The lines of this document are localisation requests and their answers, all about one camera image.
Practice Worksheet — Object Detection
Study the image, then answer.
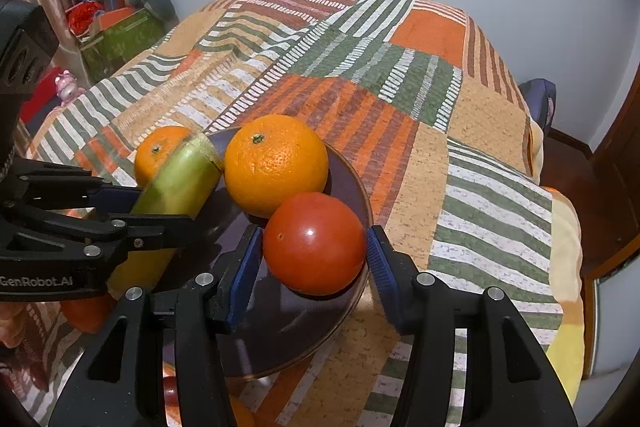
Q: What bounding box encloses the brown wooden door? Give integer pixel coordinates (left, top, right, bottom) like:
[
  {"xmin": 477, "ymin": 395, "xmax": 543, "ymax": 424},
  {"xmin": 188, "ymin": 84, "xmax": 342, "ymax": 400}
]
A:
[{"xmin": 582, "ymin": 78, "xmax": 639, "ymax": 378}]

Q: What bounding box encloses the pink toy figure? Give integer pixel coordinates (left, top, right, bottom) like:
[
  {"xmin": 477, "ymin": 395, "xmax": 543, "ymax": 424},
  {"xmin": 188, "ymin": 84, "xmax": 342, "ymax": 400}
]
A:
[{"xmin": 54, "ymin": 69, "xmax": 86, "ymax": 106}]

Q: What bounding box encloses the large orange with sticker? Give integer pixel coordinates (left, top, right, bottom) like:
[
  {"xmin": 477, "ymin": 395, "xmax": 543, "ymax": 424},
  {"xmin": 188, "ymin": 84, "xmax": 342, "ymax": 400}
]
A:
[{"xmin": 134, "ymin": 126, "xmax": 191, "ymax": 188}]

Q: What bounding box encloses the green cardboard box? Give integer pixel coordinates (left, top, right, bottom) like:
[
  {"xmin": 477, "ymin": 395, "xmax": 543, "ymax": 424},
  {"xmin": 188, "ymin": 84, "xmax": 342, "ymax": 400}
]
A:
[{"xmin": 79, "ymin": 10, "xmax": 166, "ymax": 84}]

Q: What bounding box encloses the green sugarcane stalk piece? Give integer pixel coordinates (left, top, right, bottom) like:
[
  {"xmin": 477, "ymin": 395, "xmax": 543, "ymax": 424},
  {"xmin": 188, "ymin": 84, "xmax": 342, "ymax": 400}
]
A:
[{"xmin": 107, "ymin": 131, "xmax": 224, "ymax": 296}]

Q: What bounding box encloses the small mandarin orange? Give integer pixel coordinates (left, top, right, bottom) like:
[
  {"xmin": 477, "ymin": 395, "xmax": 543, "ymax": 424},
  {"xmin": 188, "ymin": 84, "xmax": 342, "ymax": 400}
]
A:
[{"xmin": 229, "ymin": 395, "xmax": 255, "ymax": 427}]

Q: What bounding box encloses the dark red plum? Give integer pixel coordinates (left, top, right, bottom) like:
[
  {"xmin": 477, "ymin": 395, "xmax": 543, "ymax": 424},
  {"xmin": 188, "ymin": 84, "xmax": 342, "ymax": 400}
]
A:
[{"xmin": 163, "ymin": 376, "xmax": 179, "ymax": 407}]

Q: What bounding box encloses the red tomato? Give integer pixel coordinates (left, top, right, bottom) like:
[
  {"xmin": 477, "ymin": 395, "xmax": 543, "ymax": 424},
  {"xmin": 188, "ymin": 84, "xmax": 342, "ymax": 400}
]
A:
[
  {"xmin": 60, "ymin": 294, "xmax": 117, "ymax": 334},
  {"xmin": 262, "ymin": 192, "xmax": 367, "ymax": 297}
]

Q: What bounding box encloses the dark blue backpack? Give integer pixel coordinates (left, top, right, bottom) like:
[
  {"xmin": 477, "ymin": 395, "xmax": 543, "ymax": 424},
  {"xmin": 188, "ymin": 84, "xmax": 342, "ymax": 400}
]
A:
[{"xmin": 518, "ymin": 78, "xmax": 556, "ymax": 135}]

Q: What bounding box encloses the striped patchwork bedspread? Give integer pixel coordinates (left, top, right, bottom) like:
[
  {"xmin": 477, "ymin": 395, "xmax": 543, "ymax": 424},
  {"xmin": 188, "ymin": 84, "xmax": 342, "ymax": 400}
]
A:
[{"xmin": 27, "ymin": 0, "xmax": 584, "ymax": 399}]

